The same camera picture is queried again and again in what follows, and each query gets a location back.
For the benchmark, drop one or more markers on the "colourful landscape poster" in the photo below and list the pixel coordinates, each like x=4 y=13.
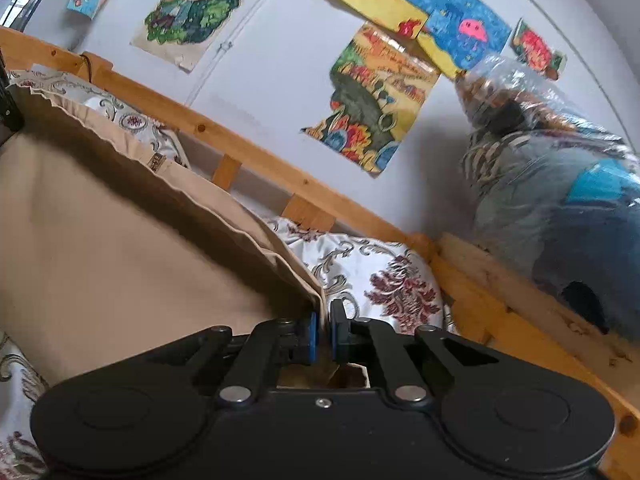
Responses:
x=372 y=105

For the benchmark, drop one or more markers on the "blond cartoon character poster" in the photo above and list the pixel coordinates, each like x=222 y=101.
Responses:
x=195 y=10

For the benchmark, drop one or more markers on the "small red drawing poster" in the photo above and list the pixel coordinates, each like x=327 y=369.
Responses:
x=540 y=50

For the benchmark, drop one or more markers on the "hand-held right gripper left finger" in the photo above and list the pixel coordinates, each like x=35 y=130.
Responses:
x=312 y=340

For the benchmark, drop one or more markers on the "window with metal bars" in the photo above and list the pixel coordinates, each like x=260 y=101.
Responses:
x=25 y=0

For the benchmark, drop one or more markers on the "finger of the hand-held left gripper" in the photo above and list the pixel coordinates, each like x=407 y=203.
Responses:
x=11 y=107

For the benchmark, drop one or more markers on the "wooden bed frame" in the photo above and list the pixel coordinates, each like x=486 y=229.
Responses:
x=260 y=160

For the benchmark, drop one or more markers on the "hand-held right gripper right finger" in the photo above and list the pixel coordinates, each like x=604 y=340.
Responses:
x=337 y=342

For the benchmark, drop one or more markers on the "white wall pipe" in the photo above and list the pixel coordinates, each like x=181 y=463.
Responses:
x=225 y=46

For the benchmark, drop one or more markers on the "clear plastic bag of clothes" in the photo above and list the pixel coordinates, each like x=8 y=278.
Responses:
x=550 y=200

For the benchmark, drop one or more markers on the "floral satin bedspread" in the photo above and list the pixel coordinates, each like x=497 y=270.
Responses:
x=380 y=270

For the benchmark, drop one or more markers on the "beige hooded jacket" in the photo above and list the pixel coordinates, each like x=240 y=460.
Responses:
x=100 y=260

